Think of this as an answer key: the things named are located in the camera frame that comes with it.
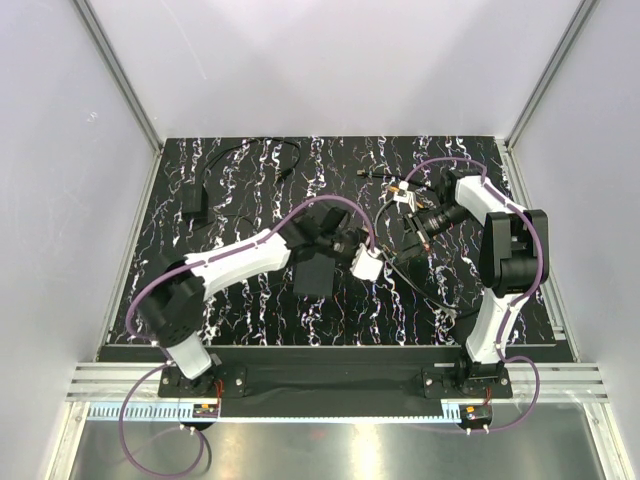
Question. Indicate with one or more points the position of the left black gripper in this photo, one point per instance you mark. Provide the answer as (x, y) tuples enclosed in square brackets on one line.
[(358, 238)]

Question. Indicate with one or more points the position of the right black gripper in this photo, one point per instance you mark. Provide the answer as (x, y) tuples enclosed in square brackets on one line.
[(412, 243)]

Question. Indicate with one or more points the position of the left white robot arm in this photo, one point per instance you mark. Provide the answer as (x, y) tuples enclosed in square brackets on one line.
[(171, 304)]

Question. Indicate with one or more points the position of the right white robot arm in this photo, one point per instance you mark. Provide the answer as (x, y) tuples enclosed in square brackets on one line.
[(513, 262)]

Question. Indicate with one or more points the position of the black marble pattern mat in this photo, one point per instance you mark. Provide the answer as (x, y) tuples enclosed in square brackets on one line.
[(209, 192)]

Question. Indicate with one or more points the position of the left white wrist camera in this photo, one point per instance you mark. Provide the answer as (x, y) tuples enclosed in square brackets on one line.
[(367, 264)]

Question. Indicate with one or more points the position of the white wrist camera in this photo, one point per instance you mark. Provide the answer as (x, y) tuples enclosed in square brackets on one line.
[(367, 264), (401, 194)]

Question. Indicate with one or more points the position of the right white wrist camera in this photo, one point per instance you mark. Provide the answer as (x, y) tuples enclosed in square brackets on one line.
[(401, 194)]

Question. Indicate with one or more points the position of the black cable gold connector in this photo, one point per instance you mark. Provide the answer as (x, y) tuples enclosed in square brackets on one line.
[(391, 258)]

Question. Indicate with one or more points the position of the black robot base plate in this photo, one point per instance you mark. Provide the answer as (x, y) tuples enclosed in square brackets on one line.
[(360, 377)]

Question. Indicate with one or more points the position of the left aluminium frame post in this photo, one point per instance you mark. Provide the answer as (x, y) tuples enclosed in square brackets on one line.
[(109, 57)]

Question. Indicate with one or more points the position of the aluminium frame post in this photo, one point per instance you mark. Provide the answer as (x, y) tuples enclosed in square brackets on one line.
[(109, 57), (569, 37)]

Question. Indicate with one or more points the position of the aluminium front rail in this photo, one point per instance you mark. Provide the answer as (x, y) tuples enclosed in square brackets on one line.
[(559, 382)]

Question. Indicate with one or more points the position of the right aluminium frame post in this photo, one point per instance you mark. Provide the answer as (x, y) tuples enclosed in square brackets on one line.
[(569, 37)]

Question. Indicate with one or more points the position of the white slotted cable duct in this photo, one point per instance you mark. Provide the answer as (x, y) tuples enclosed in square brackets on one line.
[(234, 412)]

